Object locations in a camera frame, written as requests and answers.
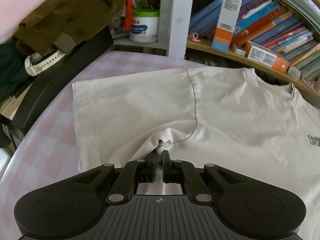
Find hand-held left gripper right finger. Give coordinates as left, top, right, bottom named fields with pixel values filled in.
left=162, top=150, right=253, bottom=204

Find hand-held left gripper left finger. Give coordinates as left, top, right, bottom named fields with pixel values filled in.
left=67, top=151, right=158, bottom=205

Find cream printed t-shirt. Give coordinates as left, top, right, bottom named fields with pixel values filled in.
left=72, top=67, right=320, bottom=240

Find pink checked cartoon table mat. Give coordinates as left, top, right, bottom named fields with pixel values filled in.
left=0, top=50, right=208, bottom=240

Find black rectangular case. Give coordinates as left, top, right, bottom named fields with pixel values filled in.
left=12, top=26, right=114, bottom=136

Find small flat white box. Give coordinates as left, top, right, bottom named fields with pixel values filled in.
left=231, top=42, right=247, bottom=56

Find white can with green lid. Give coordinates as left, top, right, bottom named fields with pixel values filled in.
left=129, top=8, right=160, bottom=43

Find flat white orange box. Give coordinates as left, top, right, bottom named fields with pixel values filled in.
left=243, top=40, right=290, bottom=74

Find white bookshelf with wooden boards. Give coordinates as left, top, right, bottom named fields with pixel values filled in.
left=110, top=0, right=320, bottom=98

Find white wristwatch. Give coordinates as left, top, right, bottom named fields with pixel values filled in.
left=24, top=50, right=66, bottom=77

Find tall white orange box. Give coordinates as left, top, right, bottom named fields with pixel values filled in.
left=211, top=0, right=243, bottom=53

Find red tassel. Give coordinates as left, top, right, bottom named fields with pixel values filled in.
left=122, top=0, right=133, bottom=32

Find small white block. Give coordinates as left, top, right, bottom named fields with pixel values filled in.
left=287, top=66, right=302, bottom=79

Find pink bow clip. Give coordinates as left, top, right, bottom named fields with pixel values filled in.
left=303, top=78, right=316, bottom=91

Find dark green cloth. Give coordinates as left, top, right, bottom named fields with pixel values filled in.
left=0, top=42, right=33, bottom=101

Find row of colourful books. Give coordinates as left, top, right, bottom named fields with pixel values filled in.
left=189, top=0, right=320, bottom=78

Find olive green jacket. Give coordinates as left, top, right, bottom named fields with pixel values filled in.
left=12, top=0, right=127, bottom=56

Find pink fluffy cushion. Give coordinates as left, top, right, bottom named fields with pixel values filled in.
left=0, top=0, right=54, bottom=44

